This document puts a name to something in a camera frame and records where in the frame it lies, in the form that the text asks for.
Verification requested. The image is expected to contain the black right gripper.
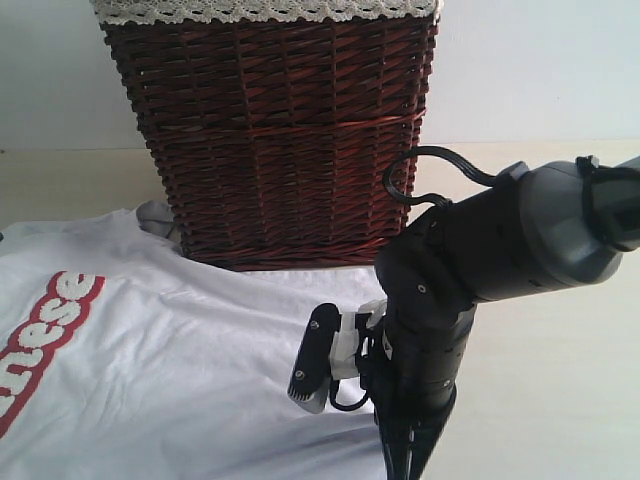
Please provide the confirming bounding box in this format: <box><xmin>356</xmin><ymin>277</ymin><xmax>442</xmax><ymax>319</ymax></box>
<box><xmin>366</xmin><ymin>319</ymin><xmax>458</xmax><ymax>479</ymax></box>

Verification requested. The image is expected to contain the white t-shirt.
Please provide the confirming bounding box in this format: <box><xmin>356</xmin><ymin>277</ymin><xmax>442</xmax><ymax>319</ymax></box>
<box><xmin>1</xmin><ymin>210</ymin><xmax>385</xmax><ymax>479</ymax></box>

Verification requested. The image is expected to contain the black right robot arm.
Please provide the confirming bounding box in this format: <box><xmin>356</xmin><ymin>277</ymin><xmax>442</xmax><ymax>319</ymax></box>
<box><xmin>366</xmin><ymin>157</ymin><xmax>639</xmax><ymax>479</ymax></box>

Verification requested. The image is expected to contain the dark red wicker basket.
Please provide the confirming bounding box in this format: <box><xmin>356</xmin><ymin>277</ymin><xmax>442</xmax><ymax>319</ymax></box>
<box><xmin>102</xmin><ymin>16</ymin><xmax>438</xmax><ymax>270</ymax></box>

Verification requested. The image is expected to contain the grey sock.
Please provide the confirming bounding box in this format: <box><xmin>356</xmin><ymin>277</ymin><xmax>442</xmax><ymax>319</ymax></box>
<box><xmin>135</xmin><ymin>200</ymin><xmax>175</xmax><ymax>239</ymax></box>

